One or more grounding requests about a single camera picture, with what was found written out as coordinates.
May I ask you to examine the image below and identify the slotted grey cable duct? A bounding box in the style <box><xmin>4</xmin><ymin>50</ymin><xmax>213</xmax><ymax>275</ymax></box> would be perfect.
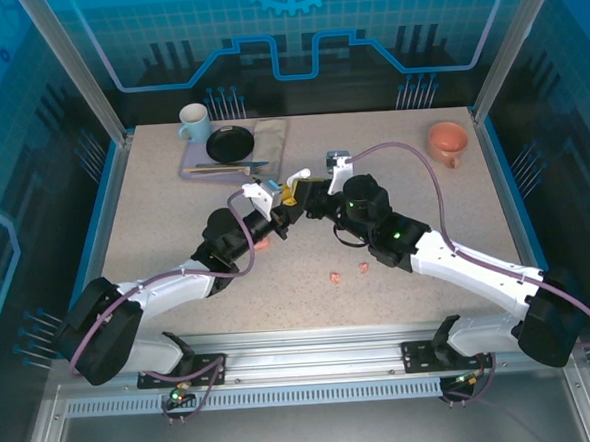
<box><xmin>64</xmin><ymin>377</ymin><xmax>445</xmax><ymax>421</ymax></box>

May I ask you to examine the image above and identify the aluminium frame post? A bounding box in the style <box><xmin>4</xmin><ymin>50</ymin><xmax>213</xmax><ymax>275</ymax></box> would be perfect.
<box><xmin>463</xmin><ymin>0</ymin><xmax>574</xmax><ymax>127</ymax></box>
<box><xmin>14</xmin><ymin>0</ymin><xmax>135</xmax><ymax>154</ymax></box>

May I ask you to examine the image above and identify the lavender placemat tray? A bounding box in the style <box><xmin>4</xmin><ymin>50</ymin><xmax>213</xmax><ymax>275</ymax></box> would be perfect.
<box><xmin>175</xmin><ymin>131</ymin><xmax>274</xmax><ymax>188</ymax></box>

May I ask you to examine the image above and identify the white earbuds charging case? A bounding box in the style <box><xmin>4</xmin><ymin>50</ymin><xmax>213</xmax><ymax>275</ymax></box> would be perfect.
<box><xmin>284</xmin><ymin>167</ymin><xmax>313</xmax><ymax>188</ymax></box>

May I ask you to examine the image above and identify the dark table knife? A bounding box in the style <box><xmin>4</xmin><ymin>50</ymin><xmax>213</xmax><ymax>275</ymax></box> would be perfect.
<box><xmin>194</xmin><ymin>158</ymin><xmax>272</xmax><ymax>172</ymax></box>

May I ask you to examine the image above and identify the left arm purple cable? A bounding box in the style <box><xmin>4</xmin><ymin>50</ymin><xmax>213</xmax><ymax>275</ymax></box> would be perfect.
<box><xmin>58</xmin><ymin>189</ymin><xmax>268</xmax><ymax>432</ymax></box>

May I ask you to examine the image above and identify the orange ceramic cup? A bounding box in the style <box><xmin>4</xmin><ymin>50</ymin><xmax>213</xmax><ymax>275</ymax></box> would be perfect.
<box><xmin>425</xmin><ymin>120</ymin><xmax>472</xmax><ymax>172</ymax></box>

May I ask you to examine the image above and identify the aluminium base frame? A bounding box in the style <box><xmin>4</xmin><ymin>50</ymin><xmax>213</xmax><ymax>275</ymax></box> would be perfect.
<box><xmin>14</xmin><ymin>352</ymin><xmax>590</xmax><ymax>442</ymax></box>

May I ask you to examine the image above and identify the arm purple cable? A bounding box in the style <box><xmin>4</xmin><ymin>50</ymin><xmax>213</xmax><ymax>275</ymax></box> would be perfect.
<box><xmin>58</xmin><ymin>189</ymin><xmax>268</xmax><ymax>432</ymax></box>
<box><xmin>344</xmin><ymin>130</ymin><xmax>590</xmax><ymax>414</ymax></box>

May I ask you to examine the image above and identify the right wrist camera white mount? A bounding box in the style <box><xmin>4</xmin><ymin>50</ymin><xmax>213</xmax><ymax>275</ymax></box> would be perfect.
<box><xmin>323</xmin><ymin>148</ymin><xmax>358</xmax><ymax>197</ymax></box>

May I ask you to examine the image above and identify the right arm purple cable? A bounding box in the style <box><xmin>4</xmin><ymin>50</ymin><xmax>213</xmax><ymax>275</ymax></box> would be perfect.
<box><xmin>344</xmin><ymin>130</ymin><xmax>590</xmax><ymax>414</ymax></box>

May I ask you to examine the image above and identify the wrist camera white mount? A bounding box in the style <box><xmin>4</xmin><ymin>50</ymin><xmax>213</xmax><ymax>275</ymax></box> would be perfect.
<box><xmin>323</xmin><ymin>148</ymin><xmax>358</xmax><ymax>197</ymax></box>
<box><xmin>240</xmin><ymin>177</ymin><xmax>287</xmax><ymax>223</ymax></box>

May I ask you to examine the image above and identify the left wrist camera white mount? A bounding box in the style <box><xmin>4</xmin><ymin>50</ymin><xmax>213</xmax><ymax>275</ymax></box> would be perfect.
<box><xmin>240</xmin><ymin>177</ymin><xmax>287</xmax><ymax>223</ymax></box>

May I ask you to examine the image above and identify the black round plate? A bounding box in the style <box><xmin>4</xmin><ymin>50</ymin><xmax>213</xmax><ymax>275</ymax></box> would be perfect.
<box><xmin>204</xmin><ymin>124</ymin><xmax>257</xmax><ymax>165</ymax></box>

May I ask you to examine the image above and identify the aluminium side rail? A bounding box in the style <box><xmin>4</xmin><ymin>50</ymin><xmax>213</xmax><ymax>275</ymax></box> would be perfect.
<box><xmin>51</xmin><ymin>133</ymin><xmax>147</xmax><ymax>359</ymax></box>
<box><xmin>470</xmin><ymin>105</ymin><xmax>556</xmax><ymax>334</ymax></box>

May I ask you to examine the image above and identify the golden handled fork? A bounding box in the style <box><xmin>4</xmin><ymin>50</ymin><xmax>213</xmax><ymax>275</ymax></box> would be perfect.
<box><xmin>181</xmin><ymin>164</ymin><xmax>252</xmax><ymax>180</ymax></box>

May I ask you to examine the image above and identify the beige cloth napkin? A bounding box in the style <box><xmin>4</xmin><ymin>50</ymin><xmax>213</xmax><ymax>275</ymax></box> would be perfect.
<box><xmin>244</xmin><ymin>116</ymin><xmax>293</xmax><ymax>189</ymax></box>

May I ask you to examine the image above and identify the aluminium front rail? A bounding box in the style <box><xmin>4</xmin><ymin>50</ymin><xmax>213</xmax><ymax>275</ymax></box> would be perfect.
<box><xmin>46</xmin><ymin>311</ymin><xmax>580</xmax><ymax>400</ymax></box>

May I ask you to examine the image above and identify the light blue mug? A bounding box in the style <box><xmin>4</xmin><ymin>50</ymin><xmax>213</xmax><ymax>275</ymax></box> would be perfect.
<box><xmin>176</xmin><ymin>102</ymin><xmax>213</xmax><ymax>145</ymax></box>

